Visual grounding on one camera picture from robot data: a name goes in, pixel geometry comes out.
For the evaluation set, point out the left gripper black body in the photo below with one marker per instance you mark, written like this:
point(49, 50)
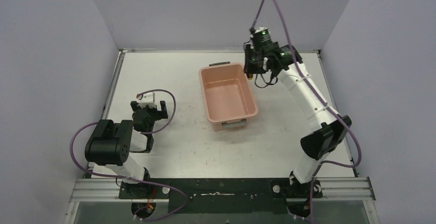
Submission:
point(149, 112)

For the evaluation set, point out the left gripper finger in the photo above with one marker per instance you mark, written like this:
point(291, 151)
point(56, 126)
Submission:
point(163, 113)
point(134, 105)

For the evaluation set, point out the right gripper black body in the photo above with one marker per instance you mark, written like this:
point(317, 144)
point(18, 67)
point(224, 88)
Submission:
point(259, 54)

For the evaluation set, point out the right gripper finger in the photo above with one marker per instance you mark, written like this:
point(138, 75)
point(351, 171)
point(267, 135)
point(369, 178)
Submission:
point(249, 67)
point(262, 66)

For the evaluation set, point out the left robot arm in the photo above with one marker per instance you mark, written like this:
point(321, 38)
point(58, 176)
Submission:
point(111, 143)

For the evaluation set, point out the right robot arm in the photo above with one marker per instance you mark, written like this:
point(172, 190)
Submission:
point(328, 127)

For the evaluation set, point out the pink plastic bin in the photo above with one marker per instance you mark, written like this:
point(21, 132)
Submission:
point(228, 99)

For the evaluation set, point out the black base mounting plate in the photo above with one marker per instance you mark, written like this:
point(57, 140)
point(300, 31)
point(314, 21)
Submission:
point(224, 196)

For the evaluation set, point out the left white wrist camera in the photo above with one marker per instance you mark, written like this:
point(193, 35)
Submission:
point(146, 100)

